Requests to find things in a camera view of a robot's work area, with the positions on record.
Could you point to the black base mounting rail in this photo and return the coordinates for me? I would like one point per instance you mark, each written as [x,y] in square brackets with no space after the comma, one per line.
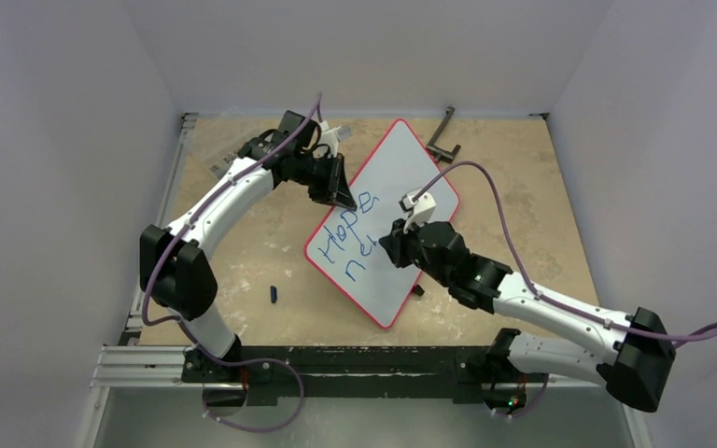
[462,374]

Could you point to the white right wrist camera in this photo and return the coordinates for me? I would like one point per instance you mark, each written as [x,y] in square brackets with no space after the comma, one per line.
[418,207]

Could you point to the aluminium frame rail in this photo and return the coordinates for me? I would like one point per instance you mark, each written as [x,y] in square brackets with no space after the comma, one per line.
[146,366]

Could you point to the red-framed whiteboard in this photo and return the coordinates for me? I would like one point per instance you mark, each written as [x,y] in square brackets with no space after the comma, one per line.
[345,248]

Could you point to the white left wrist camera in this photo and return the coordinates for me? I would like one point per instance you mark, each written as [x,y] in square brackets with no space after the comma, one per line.
[331,137]

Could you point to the clear plastic screw box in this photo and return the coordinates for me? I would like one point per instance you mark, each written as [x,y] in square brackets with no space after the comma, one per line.
[214,142]

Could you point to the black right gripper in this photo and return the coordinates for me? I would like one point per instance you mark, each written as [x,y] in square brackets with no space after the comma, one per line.
[404,242]

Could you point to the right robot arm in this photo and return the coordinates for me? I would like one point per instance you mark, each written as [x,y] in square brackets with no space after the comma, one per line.
[628,354]

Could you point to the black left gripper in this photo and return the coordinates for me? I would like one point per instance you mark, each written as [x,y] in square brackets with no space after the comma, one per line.
[336,189]

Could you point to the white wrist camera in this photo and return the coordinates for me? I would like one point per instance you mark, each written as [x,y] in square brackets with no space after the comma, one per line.
[418,207]
[331,137]

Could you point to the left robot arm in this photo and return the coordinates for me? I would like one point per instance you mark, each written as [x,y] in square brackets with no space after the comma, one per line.
[174,260]

